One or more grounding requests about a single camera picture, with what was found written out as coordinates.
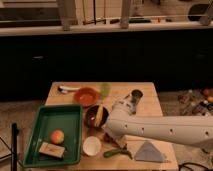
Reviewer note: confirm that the brown sponge block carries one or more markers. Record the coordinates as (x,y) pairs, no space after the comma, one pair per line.
(52,150)

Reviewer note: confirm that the white small bowl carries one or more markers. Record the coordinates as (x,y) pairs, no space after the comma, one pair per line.
(91,146)

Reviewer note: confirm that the green plastic tray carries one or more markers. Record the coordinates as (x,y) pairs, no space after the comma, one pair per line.
(67,118)

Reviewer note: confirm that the spice jar rack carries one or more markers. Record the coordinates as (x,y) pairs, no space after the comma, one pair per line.
(196,102)

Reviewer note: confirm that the metal cup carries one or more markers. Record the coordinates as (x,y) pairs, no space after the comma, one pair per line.
(136,96)

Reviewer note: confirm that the green cup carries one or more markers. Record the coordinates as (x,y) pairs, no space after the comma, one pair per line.
(105,89)

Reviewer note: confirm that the red apple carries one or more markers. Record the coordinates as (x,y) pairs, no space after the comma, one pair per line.
(57,137)

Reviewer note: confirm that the dark purple grapes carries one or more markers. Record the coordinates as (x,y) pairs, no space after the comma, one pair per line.
(116,143)

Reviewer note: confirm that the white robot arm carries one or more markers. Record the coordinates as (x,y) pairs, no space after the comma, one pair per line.
(196,131)

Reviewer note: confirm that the dark brown bowl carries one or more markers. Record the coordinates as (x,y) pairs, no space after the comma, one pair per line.
(90,117)

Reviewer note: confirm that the green cucumber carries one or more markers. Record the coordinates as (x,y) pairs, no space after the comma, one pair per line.
(113,152)

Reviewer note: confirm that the grey folded cloth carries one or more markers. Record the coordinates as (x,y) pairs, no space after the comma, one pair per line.
(149,153)

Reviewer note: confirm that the black stand post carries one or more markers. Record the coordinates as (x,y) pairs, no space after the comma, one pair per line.
(14,147)

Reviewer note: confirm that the red bowl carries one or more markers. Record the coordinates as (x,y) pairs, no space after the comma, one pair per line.
(86,96)

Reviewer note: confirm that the white handled utensil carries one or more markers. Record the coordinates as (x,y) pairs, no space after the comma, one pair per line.
(66,89)

